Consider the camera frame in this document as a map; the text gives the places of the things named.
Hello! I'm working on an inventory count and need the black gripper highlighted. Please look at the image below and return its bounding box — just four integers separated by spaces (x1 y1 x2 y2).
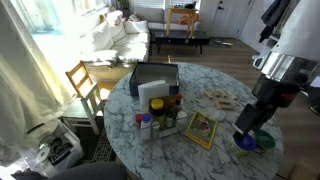
232 74 301 142

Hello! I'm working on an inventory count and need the green plastic can lid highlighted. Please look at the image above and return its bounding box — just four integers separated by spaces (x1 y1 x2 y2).
253 129 277 150

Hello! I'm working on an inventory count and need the blue plastic can lid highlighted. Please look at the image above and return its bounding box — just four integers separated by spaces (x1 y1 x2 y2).
233 133 258 153

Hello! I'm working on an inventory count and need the white napkin stack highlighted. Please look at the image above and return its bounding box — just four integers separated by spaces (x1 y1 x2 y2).
137 79 170 114

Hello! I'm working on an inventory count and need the yellow framed picture book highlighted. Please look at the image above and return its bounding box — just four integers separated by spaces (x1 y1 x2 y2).
184 110 219 151

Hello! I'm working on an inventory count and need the white lid jar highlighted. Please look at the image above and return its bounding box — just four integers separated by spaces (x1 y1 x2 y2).
175 110 189 128

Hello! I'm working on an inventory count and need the slim bottle red cap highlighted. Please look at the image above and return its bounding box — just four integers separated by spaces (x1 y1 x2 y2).
175 93 184 113

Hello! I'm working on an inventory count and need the dark sauce bottle red cap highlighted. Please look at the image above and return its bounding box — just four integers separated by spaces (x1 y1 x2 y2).
165 98 178 128

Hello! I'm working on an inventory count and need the yellow lid jar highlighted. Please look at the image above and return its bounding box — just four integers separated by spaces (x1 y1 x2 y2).
149 98 166 128

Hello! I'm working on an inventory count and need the glass shaker metal top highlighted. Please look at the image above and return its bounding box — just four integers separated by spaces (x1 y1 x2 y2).
151 120 161 139

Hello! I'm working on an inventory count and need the dark hanging jacket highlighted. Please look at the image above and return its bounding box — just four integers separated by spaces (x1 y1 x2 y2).
259 0 294 44

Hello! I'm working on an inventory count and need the white door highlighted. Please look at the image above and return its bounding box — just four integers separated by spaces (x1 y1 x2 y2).
208 0 253 38

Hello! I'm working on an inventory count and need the black coffee table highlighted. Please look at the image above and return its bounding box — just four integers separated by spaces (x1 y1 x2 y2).
149 29 211 55

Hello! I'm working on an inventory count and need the white bottle blue cap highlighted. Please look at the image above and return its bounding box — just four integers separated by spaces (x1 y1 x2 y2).
140 113 153 141

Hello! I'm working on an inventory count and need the dark blue cardboard box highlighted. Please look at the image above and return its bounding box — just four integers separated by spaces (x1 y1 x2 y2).
128 61 180 98

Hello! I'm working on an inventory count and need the small red cap jar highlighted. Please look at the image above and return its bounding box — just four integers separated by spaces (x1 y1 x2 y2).
134 113 144 127

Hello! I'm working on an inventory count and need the orange toy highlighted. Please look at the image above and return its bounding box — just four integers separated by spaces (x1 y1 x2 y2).
176 13 200 27

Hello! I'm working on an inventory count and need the yellow wooden side table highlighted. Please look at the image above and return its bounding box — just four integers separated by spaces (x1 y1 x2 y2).
165 7 198 38

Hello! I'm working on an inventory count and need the white sectional sofa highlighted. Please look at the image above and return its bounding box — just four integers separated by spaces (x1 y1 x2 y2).
79 6 202 73

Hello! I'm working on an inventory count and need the floral throw pillow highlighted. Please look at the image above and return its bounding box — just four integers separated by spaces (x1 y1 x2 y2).
128 13 146 23

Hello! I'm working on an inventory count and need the black patterned rug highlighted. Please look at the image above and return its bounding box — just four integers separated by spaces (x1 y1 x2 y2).
76 126 118 164

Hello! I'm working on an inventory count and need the white wooden stool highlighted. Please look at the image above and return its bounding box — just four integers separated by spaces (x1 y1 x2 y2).
60 83 106 136

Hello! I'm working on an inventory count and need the green house plant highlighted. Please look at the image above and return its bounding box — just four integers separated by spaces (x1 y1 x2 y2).
116 0 131 18

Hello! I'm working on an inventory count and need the grey upholstered chair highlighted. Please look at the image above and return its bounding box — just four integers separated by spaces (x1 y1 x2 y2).
11 161 128 180

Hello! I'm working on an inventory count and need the yellow wooden chair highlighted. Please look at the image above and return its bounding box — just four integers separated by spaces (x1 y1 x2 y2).
64 60 111 101

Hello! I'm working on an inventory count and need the clear plastic storage bin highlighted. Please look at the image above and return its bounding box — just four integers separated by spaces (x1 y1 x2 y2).
19 121 84 178

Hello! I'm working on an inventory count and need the silver compact disc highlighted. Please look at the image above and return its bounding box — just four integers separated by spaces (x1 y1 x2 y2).
35 146 51 163

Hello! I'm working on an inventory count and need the cream window curtain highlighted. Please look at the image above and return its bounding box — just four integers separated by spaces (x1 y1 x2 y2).
0 0 73 168

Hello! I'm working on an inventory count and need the wire condiment caddy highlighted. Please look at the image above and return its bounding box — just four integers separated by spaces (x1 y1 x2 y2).
131 99 195 144

